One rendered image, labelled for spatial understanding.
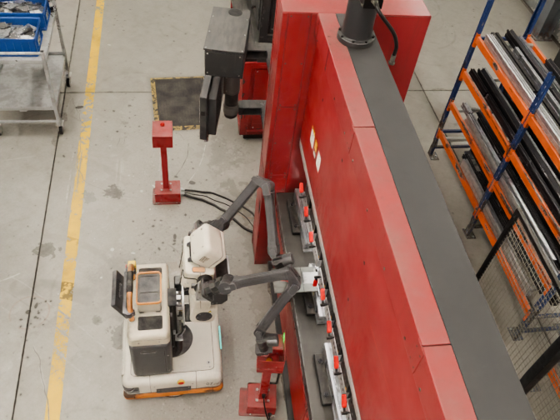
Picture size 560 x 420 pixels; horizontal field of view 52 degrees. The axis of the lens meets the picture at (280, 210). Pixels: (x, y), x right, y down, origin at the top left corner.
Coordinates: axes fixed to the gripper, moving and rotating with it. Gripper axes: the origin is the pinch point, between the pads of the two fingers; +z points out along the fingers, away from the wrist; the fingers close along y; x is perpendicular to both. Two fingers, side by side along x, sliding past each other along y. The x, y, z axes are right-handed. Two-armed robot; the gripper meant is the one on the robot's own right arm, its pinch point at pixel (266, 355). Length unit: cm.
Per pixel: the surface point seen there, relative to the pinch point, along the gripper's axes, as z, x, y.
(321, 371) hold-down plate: -4.3, -14.6, 32.3
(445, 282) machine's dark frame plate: -134, -47, 88
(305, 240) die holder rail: -11, 74, 27
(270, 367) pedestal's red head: 5.9, -5.4, 1.3
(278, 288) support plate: -19.3, 33.1, 10.5
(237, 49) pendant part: -118, 140, 2
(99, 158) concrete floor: 39, 235, -172
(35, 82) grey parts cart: -10, 302, -232
